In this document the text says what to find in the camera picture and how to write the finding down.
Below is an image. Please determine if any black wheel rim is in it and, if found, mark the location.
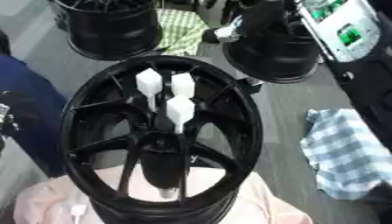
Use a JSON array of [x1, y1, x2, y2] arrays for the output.
[[49, 0, 165, 61], [221, 17, 324, 85]]

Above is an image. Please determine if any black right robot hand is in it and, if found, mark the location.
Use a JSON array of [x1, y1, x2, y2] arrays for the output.
[[200, 0, 306, 45]]

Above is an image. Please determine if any person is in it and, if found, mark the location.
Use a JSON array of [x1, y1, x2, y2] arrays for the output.
[[0, 29, 71, 178]]

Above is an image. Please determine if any white pin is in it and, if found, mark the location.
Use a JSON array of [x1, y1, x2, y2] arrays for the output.
[[135, 67, 165, 114], [68, 203, 89, 224], [165, 95, 198, 135], [170, 72, 198, 99]]

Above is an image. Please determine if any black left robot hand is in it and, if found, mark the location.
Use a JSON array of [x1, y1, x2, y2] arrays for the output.
[[0, 90, 31, 147]]

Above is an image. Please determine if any black spoked wheel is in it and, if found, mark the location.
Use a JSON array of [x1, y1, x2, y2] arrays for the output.
[[58, 54, 265, 224]]

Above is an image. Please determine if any blue white checked cloth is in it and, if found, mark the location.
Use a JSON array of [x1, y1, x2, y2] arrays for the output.
[[298, 108, 392, 201]]

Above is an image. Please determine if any green white checked cloth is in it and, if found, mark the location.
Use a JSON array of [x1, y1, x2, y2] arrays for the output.
[[153, 8, 212, 57]]

